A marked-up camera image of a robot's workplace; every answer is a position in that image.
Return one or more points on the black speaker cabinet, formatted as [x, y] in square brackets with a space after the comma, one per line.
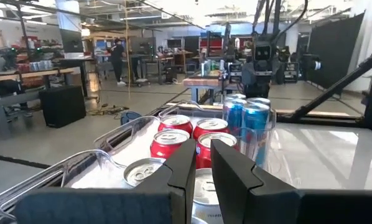
[62, 105]

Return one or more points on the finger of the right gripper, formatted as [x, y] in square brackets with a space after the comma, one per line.
[251, 91]
[263, 91]

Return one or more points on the tan work table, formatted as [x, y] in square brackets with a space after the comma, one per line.
[30, 74]

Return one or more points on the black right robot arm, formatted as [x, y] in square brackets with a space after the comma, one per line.
[276, 25]

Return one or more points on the black curtain partition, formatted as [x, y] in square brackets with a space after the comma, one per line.
[335, 53]

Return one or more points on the clear plastic bin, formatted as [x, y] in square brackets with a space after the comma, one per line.
[80, 174]
[127, 143]
[267, 146]

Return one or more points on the black frame strut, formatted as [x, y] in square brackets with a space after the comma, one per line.
[335, 88]

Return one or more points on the blue rounded object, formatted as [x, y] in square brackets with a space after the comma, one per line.
[130, 117]

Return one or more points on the wooden workbench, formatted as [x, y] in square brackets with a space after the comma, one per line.
[204, 82]

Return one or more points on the blue silver Red Bull can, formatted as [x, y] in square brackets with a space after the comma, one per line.
[256, 124]
[235, 96]
[233, 113]
[259, 100]

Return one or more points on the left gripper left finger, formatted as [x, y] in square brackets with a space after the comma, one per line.
[127, 205]

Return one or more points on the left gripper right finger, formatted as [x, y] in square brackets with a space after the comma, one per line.
[267, 202]

